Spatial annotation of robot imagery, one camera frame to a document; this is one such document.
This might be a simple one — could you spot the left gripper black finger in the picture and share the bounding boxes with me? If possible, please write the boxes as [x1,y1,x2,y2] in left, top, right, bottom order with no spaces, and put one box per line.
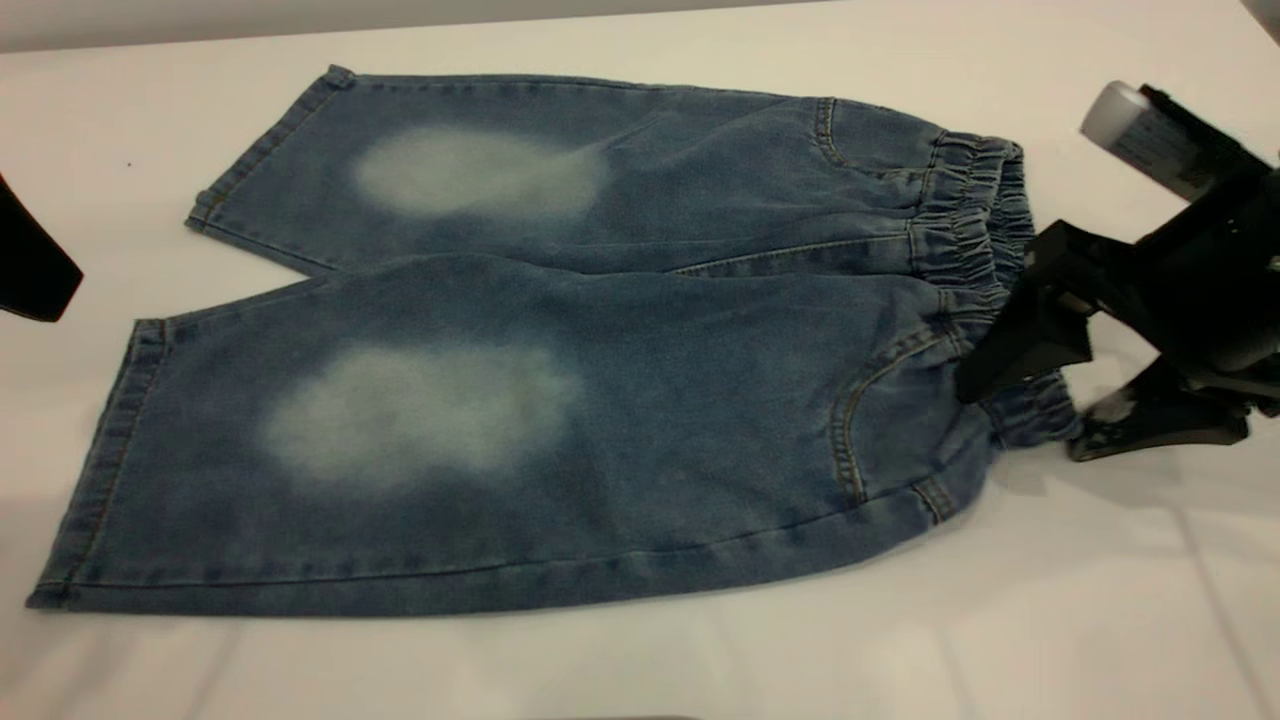
[0,175,84,324]

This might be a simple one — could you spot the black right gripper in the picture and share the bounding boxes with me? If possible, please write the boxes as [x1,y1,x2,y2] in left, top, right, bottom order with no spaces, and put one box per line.
[955,170,1280,464]

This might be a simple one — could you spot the blue faded denim pants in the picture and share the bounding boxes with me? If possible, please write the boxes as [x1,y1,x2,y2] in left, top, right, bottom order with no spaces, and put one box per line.
[27,65,1086,616]

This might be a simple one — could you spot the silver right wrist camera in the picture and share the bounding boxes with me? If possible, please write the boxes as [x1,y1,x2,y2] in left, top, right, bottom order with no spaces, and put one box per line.
[1080,82,1273,201]

